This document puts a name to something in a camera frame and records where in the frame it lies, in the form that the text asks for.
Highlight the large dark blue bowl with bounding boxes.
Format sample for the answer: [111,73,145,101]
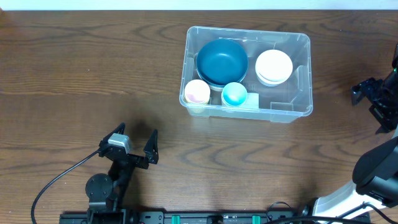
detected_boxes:
[197,70,247,88]

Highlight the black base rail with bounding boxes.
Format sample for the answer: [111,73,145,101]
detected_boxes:
[59,208,297,224]

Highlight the pink plastic cup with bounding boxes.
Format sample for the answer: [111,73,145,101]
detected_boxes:
[184,80,211,104]

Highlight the light blue plastic cup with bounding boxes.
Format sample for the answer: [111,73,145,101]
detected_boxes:
[221,82,248,107]

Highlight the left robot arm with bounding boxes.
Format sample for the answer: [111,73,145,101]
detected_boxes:
[85,123,159,212]

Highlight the small yellow bowl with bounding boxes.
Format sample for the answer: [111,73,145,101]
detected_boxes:
[257,76,285,87]

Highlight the yellow plastic cup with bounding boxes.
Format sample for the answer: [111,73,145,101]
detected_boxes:
[184,96,210,113]

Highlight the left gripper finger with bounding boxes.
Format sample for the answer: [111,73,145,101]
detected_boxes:
[99,123,126,147]
[144,129,159,164]

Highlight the small white bowl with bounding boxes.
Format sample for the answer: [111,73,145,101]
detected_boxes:
[255,50,293,81]

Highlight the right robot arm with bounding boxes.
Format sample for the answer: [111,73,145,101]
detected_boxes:
[302,49,397,223]

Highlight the cream plastic cup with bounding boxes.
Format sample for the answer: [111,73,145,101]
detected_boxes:
[221,93,248,107]

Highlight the clear plastic storage container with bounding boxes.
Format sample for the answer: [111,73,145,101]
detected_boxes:
[179,26,313,123]

